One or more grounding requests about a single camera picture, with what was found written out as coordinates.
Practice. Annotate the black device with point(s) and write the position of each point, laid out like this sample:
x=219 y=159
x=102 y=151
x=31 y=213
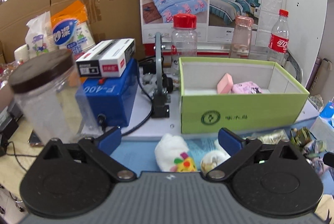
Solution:
x=9 y=119

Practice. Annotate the grey metal stand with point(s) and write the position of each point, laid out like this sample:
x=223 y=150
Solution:
x=158 y=70

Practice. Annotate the blue metal machine box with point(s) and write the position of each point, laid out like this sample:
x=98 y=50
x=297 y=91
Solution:
x=109 y=98

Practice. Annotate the clear jar with brown lid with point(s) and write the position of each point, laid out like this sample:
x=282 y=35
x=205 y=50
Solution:
x=49 y=98

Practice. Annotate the white plush toy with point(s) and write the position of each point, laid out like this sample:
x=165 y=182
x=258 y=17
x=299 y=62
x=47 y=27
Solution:
x=169 y=152

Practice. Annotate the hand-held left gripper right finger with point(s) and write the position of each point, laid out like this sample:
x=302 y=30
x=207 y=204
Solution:
x=229 y=140

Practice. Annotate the clear jar with red lid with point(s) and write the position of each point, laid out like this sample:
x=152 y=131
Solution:
x=184 y=36

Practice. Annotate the round white soft toy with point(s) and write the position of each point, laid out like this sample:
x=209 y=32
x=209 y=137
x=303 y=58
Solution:
x=212 y=161

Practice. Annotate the blue and orange tissue pack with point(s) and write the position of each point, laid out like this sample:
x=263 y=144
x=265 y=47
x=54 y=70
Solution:
x=69 y=30

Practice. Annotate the blue mat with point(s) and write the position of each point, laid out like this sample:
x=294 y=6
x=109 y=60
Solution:
x=138 y=153

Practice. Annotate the pink sponge block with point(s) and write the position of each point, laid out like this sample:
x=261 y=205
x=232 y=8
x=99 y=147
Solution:
x=225 y=83

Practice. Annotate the purple printed soft pouch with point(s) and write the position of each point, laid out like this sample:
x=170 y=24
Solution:
x=247 y=88

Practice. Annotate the colourful small toy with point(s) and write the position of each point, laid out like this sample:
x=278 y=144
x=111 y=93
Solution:
x=309 y=139

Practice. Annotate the white cabinet panel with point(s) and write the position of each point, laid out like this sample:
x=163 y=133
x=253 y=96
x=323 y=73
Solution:
x=305 y=9

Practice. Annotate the white printed tissue pack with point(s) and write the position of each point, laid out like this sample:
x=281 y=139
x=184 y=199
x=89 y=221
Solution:
x=37 y=36

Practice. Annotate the pink clear plastic bottle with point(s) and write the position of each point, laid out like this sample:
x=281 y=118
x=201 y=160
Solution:
x=241 y=37

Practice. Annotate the green cardboard box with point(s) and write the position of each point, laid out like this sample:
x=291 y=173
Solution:
x=242 y=111

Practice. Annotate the cola bottle with red cap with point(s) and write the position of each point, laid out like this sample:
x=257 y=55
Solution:
x=278 y=39

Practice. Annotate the black and white carton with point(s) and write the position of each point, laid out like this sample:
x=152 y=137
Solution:
x=109 y=56

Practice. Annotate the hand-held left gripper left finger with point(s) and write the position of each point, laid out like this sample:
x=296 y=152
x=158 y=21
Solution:
x=111 y=137

